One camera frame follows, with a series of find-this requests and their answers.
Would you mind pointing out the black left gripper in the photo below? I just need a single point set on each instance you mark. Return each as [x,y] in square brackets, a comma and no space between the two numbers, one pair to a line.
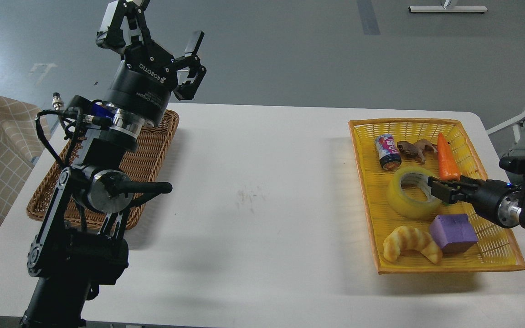
[142,85]

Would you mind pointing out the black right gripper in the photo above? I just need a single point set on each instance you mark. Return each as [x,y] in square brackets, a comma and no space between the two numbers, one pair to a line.
[493,200]

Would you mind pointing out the yellow tape roll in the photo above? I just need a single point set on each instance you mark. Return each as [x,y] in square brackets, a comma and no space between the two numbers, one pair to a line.
[404,204]

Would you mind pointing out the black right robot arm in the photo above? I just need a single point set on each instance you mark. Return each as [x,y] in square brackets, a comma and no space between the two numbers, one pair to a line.
[515,165]

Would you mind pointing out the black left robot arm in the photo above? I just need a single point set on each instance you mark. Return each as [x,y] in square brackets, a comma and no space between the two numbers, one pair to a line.
[80,245]

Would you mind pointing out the orange toy carrot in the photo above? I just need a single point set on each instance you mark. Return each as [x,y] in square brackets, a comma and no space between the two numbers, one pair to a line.
[448,167]

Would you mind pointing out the yellow plastic basket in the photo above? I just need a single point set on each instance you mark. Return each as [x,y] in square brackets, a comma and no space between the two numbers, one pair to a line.
[497,249]

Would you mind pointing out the purple foam block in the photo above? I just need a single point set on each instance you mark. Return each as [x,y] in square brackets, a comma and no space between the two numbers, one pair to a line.
[453,233]

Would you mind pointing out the brown toy frog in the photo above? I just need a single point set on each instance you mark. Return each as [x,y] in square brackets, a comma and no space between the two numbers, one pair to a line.
[416,150]

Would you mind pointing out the toy croissant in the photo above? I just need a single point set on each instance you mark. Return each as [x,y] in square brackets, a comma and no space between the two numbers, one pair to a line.
[409,238]

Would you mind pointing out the small drink can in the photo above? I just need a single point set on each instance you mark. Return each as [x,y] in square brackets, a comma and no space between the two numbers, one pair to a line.
[388,154]

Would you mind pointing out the brown wicker basket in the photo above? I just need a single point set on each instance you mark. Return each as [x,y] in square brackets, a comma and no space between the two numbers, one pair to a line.
[142,165]

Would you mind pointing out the white stand base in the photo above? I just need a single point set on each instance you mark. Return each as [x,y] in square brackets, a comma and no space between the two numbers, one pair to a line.
[447,6]

